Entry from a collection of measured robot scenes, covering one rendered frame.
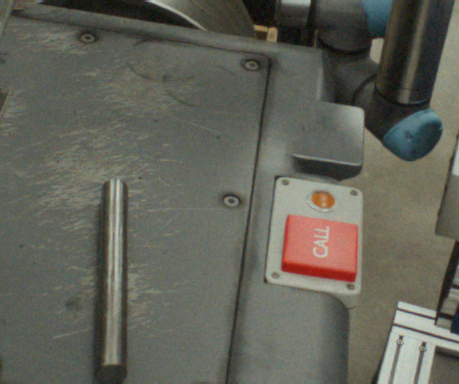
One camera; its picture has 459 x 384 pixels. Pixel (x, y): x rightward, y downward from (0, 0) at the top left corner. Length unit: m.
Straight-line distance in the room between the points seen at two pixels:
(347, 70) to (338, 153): 0.55
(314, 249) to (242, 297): 0.08
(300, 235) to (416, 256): 1.95
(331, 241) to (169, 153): 0.17
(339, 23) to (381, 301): 1.28
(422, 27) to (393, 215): 1.56
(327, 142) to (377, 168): 2.05
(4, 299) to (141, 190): 0.17
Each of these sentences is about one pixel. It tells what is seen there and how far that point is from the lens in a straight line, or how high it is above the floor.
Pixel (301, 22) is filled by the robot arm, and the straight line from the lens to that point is 1.66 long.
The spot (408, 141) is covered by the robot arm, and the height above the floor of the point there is 1.00.
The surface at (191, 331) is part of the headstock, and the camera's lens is 0.95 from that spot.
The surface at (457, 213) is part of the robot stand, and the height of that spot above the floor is 1.07.
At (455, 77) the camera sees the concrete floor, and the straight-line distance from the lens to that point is 3.60.
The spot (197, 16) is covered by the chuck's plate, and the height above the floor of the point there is 1.21.
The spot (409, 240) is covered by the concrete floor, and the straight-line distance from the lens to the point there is 3.01.
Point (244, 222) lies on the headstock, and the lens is 1.04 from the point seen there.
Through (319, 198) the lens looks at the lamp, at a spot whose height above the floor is 1.26.
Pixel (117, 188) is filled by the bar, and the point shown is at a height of 1.28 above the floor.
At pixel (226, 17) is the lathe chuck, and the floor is 1.19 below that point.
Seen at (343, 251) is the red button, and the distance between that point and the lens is 1.02.
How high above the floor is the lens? 1.94
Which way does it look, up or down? 38 degrees down
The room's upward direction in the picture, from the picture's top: 10 degrees clockwise
